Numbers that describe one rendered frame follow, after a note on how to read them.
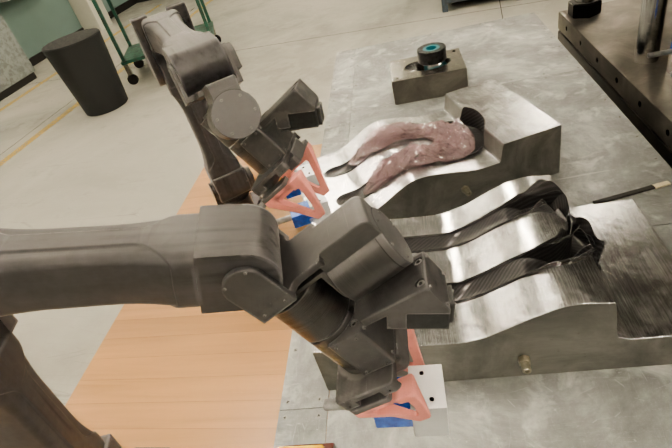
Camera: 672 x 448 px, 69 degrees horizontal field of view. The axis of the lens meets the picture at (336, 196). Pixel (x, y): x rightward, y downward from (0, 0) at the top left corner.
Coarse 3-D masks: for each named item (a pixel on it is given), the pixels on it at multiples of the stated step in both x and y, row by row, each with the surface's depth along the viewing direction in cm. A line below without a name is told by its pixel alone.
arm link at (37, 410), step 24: (0, 336) 43; (0, 360) 41; (24, 360) 44; (0, 384) 41; (24, 384) 44; (0, 408) 42; (24, 408) 43; (48, 408) 46; (0, 432) 44; (24, 432) 44; (48, 432) 46; (72, 432) 49; (96, 432) 54
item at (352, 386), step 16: (352, 304) 45; (336, 336) 42; (352, 368) 45; (384, 368) 43; (352, 384) 45; (368, 384) 43; (384, 384) 42; (400, 384) 42; (336, 400) 45; (352, 400) 44
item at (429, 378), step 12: (408, 372) 52; (420, 372) 52; (432, 372) 51; (420, 384) 51; (432, 384) 50; (432, 396) 49; (444, 396) 49; (324, 408) 53; (336, 408) 53; (408, 408) 50; (432, 408) 48; (444, 408) 48; (384, 420) 51; (396, 420) 51; (408, 420) 51; (432, 420) 50; (444, 420) 50; (420, 432) 51; (432, 432) 51; (444, 432) 51
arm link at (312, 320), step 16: (320, 272) 40; (304, 288) 41; (320, 288) 41; (336, 288) 41; (304, 304) 40; (320, 304) 41; (336, 304) 42; (288, 320) 41; (304, 320) 41; (320, 320) 41; (336, 320) 42; (304, 336) 43; (320, 336) 42
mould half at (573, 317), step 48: (480, 240) 73; (528, 240) 67; (624, 240) 72; (528, 288) 62; (576, 288) 58; (624, 288) 66; (432, 336) 64; (480, 336) 62; (528, 336) 61; (576, 336) 60; (624, 336) 60; (336, 384) 69
